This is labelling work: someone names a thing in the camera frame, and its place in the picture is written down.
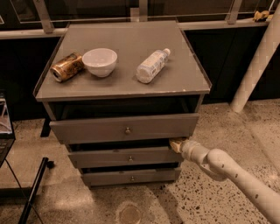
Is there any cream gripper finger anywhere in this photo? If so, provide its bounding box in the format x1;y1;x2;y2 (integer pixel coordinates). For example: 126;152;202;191
169;138;187;153

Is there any grey drawer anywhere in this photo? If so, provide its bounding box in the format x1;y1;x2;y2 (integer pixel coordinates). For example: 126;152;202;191
50;113;199;144
68;146;183;169
81;168;181;187

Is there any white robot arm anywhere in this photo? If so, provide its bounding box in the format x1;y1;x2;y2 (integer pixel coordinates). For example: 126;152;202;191
169;137;280;224

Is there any grey bottom drawer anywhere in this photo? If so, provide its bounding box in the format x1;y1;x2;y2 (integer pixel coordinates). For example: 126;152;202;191
81;168;181;187

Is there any grey top drawer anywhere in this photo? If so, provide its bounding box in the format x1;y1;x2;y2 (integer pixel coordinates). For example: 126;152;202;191
50;113;199;144

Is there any grey drawer cabinet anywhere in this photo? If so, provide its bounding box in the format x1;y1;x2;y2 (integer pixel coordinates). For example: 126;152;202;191
35;21;211;176

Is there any clear plastic bottle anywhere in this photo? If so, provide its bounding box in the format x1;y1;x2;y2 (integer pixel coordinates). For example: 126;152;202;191
136;48;171;84

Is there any white ceramic bowl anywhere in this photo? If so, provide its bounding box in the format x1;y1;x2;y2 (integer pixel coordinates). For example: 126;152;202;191
82;48;118;78

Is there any gold drink can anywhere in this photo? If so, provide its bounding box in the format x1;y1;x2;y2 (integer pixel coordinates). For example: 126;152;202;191
50;52;84;82

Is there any yellow object on ledge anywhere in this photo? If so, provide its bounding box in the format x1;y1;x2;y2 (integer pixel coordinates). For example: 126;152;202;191
253;10;273;22

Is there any black stand leg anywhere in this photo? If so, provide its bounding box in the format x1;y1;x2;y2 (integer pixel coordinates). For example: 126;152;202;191
18;157;52;224

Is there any black laptop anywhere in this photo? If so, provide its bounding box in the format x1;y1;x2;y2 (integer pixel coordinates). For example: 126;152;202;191
0;91;16;167

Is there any metal railing with glass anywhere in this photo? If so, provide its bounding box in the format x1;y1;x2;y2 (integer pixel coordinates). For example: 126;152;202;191
0;0;279;40

